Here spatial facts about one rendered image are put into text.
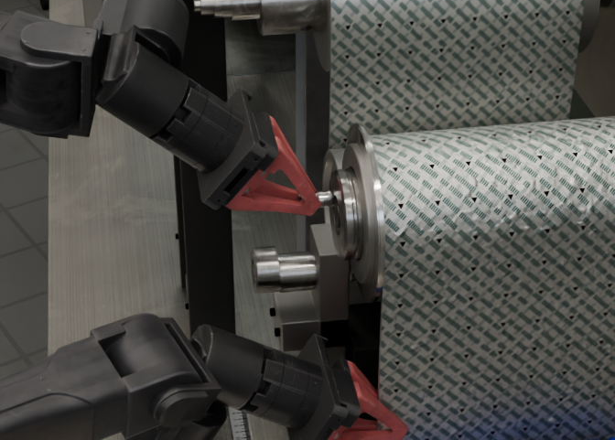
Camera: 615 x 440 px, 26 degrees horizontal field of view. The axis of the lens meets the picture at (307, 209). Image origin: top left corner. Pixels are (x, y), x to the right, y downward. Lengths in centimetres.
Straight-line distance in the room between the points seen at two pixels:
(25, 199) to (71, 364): 259
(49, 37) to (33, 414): 28
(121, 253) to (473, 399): 66
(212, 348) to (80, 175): 84
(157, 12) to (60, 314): 60
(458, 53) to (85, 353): 46
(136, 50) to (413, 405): 38
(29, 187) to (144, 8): 257
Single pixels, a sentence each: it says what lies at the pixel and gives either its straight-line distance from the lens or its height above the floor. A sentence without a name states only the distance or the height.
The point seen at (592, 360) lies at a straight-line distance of 117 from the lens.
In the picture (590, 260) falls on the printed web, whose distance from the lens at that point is 110.
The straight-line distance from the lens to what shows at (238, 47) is 208.
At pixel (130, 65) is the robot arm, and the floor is 139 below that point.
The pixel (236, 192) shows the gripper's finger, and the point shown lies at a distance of 106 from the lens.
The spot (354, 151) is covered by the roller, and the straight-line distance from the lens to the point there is 107.
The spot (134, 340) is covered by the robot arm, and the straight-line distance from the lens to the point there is 102.
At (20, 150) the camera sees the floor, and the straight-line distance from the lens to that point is 381.
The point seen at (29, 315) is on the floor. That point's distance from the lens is 314.
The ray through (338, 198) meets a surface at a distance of 107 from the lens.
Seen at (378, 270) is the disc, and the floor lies 124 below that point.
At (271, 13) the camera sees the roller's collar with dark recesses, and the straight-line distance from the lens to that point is 124.
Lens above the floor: 183
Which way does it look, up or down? 32 degrees down
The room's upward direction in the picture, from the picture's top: straight up
